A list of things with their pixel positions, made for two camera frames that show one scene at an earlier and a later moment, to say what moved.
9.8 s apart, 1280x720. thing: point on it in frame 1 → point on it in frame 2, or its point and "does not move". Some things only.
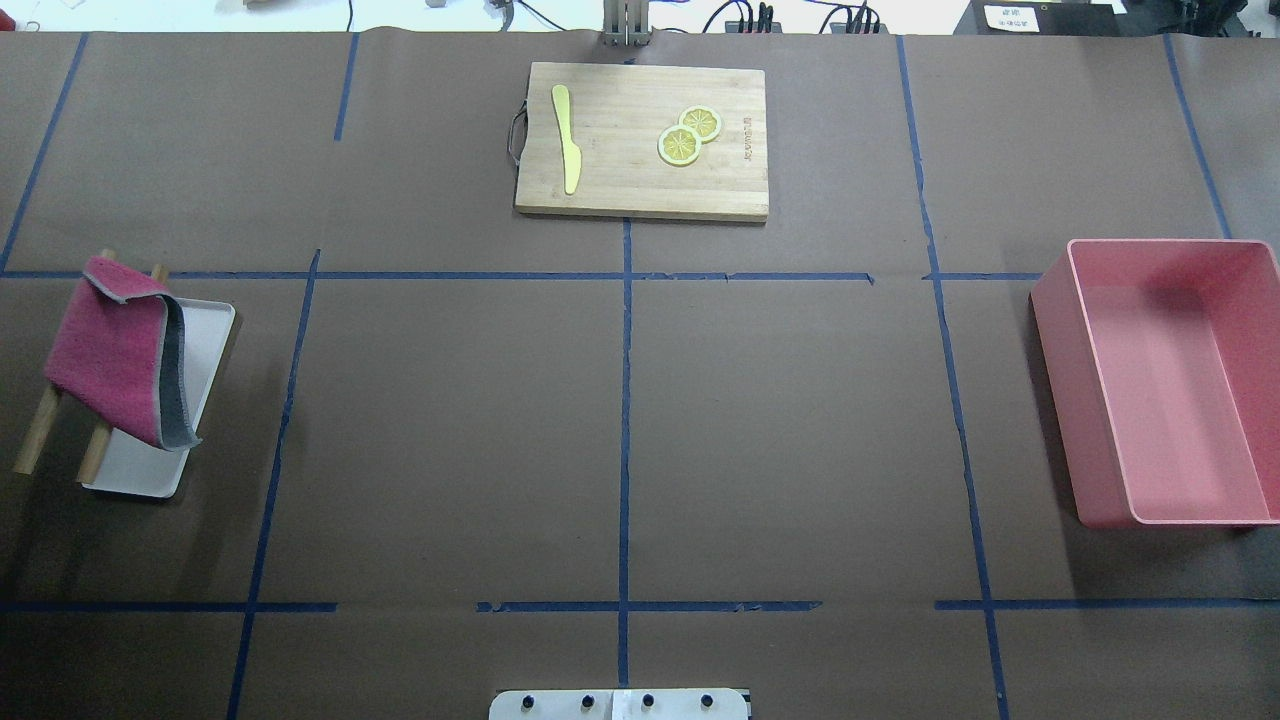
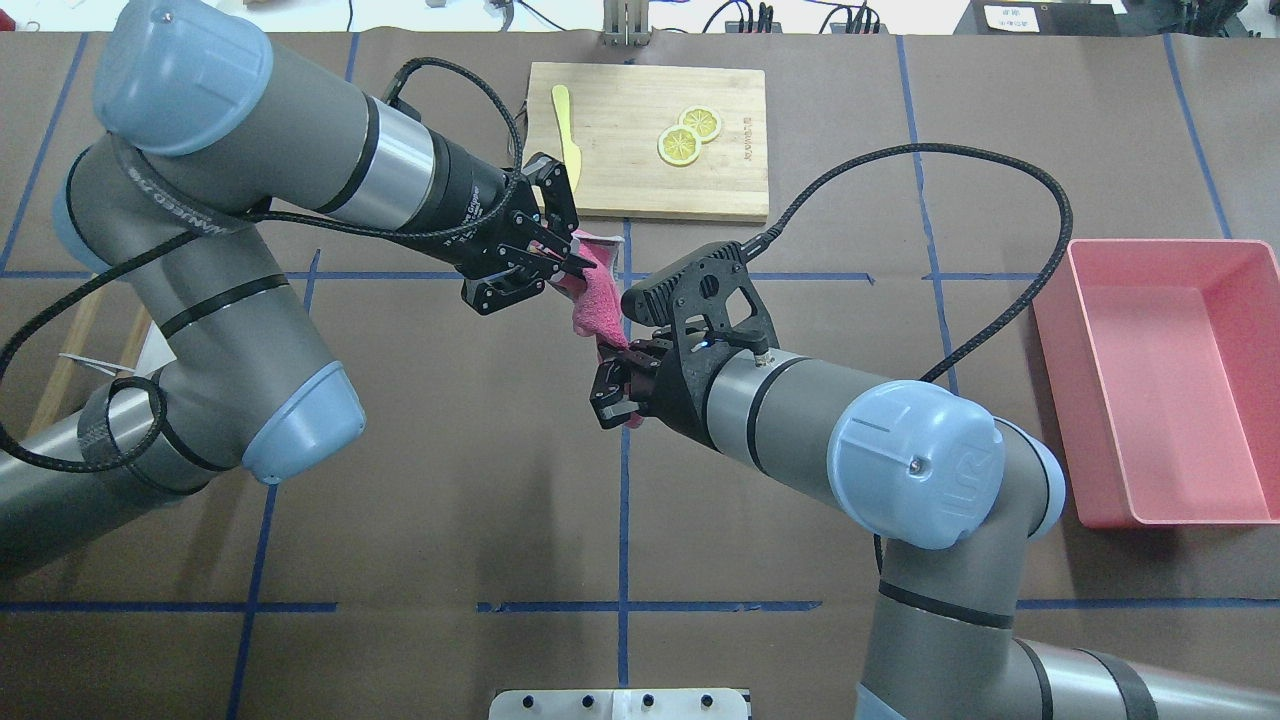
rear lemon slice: [704, 120] does not move
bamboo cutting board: [645, 141] does not move
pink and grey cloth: [119, 350] → [596, 306]
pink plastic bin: [1163, 362] does not move
